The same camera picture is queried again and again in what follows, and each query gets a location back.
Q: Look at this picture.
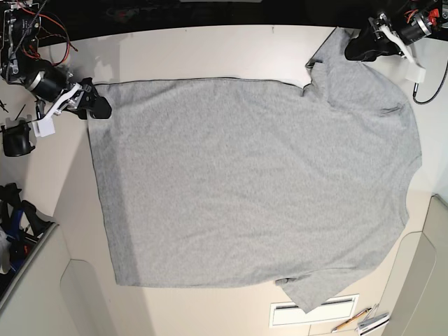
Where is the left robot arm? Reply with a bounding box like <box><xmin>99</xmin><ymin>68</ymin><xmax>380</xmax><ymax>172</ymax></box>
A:
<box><xmin>344</xmin><ymin>1</ymin><xmax>447</xmax><ymax>62</ymax></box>

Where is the white vent plate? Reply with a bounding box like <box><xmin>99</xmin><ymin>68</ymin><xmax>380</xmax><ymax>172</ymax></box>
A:
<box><xmin>269</xmin><ymin>294</ymin><xmax>359</xmax><ymax>328</ymax></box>

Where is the yellow pencil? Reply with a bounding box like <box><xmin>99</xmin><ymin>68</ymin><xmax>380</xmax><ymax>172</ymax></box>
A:
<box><xmin>331</xmin><ymin>308</ymin><xmax>372</xmax><ymax>333</ymax></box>

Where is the grey T-shirt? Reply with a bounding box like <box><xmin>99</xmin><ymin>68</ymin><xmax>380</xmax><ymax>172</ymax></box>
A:
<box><xmin>88</xmin><ymin>28</ymin><xmax>421</xmax><ymax>311</ymax></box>

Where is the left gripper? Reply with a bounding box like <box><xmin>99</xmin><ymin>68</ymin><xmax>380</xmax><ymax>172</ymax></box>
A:
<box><xmin>344</xmin><ymin>12</ymin><xmax>403</xmax><ymax>62</ymax></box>

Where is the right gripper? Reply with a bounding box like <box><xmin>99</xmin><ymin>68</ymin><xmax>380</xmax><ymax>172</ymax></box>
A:
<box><xmin>59</xmin><ymin>78</ymin><xmax>112</xmax><ymax>120</ymax></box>

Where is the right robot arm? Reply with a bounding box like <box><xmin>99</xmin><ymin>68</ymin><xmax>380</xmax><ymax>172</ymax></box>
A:
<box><xmin>1</xmin><ymin>1</ymin><xmax>112</xmax><ymax>120</ymax></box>

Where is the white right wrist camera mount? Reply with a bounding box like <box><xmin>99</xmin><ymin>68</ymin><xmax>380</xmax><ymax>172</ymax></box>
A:
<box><xmin>31</xmin><ymin>83</ymin><xmax>81</xmax><ymax>137</ymax></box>

